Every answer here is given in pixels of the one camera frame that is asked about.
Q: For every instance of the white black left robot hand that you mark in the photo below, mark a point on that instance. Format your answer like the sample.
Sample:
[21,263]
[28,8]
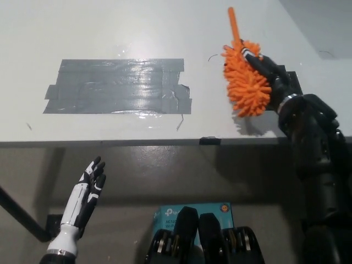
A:
[77,209]

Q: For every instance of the orange microfibre duster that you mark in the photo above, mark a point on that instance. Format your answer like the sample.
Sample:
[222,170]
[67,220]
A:
[244,88]

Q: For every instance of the black floor plate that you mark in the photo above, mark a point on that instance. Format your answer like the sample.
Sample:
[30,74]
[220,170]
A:
[55,224]

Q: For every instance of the black table leg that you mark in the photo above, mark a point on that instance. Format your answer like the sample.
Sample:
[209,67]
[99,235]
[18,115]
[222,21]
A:
[24,220]

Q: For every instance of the teal router box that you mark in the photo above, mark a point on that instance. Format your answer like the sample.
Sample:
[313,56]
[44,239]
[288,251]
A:
[165,215]

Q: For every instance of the small black tape strip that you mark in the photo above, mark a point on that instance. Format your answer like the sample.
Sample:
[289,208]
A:
[210,140]

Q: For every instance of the black tape patch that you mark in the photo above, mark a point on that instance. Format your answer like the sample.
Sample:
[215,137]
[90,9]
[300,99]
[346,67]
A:
[292,79]

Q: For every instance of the grey duct tape patch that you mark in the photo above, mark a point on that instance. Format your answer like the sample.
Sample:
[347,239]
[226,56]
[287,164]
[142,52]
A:
[110,85]

